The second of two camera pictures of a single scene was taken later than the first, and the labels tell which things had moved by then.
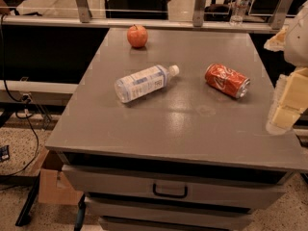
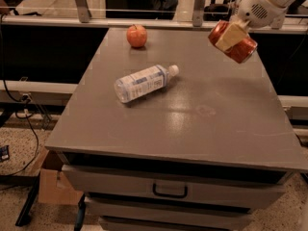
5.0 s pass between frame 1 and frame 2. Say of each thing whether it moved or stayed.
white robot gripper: moved
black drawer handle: stayed
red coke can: moved
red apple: stayed
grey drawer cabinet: stayed
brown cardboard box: stayed
